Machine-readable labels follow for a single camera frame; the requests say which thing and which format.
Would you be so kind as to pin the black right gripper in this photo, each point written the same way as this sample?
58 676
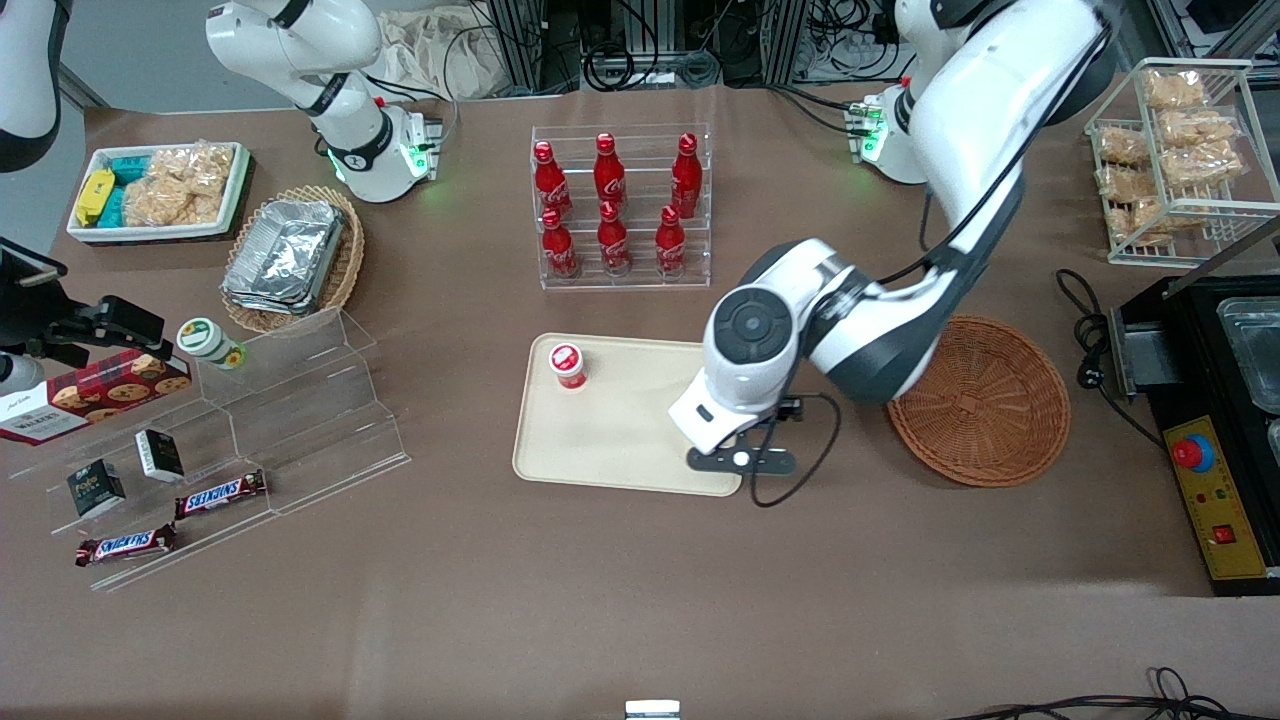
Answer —
38 318

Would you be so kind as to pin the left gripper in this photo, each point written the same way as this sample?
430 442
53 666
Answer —
787 408

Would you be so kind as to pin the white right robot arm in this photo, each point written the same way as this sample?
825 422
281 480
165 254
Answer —
345 130

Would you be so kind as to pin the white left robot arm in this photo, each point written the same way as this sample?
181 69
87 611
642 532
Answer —
980 110

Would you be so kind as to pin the cream plastic serving tray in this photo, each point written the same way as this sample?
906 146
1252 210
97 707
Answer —
620 430

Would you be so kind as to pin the round brown wicker basket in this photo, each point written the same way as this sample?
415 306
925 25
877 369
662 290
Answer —
985 410

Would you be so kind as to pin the oval tan wicker basket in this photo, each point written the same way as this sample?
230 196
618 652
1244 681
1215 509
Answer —
352 260

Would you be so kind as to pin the metal mould tray in machine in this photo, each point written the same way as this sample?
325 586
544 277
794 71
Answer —
1255 350

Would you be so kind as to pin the teal snack pack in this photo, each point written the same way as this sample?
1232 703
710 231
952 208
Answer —
112 208
130 167

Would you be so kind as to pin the yellow snack pack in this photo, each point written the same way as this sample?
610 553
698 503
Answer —
94 195

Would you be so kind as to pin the white rectangular plastic bin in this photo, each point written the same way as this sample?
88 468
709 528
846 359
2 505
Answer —
150 233

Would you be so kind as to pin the red tartan cookie box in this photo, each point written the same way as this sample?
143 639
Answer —
95 395

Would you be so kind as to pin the green lid white cup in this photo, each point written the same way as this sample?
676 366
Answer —
208 342

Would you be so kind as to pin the large fried snack bag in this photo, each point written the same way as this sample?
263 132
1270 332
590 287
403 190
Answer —
180 190

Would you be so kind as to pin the clear acrylic bottle rack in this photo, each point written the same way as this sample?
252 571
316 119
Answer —
640 283

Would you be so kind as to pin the red lid yoghurt cup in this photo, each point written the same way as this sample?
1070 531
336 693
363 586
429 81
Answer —
568 364

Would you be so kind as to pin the red cola bottle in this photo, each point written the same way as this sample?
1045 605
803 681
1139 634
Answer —
670 245
609 175
613 243
551 185
686 180
559 250

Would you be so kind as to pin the small black white carton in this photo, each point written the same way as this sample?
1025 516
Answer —
160 455
95 488

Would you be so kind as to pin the silver foil container stack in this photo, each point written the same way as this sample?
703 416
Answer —
285 258

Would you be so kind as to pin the brown snickers bar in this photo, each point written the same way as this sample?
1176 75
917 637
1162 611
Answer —
125 545
220 494

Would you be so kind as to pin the clear acrylic step display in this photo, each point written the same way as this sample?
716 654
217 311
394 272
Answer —
310 420

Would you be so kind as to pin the small white box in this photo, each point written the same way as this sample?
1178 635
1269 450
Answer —
652 710

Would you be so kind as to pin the black power plug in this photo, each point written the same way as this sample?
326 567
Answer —
1092 377

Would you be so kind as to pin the crumpled beige plastic bag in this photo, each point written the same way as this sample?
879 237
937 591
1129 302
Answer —
440 55

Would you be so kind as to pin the clear fried snack packet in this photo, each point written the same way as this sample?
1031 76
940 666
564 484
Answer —
1125 183
1172 88
1135 222
1200 162
1122 146
1195 126

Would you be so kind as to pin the black sealing machine yellow panel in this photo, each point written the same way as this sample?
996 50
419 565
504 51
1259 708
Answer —
1190 370

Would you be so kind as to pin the red emergency stop button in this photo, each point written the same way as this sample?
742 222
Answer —
1193 454

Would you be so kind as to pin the metal machine lever bar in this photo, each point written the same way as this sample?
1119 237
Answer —
1225 257

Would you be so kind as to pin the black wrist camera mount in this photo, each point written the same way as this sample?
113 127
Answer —
745 460

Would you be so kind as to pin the aluminium frame post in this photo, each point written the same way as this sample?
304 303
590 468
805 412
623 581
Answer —
520 45
785 40

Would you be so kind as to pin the red rocker power switch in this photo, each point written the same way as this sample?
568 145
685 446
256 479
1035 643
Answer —
1225 534

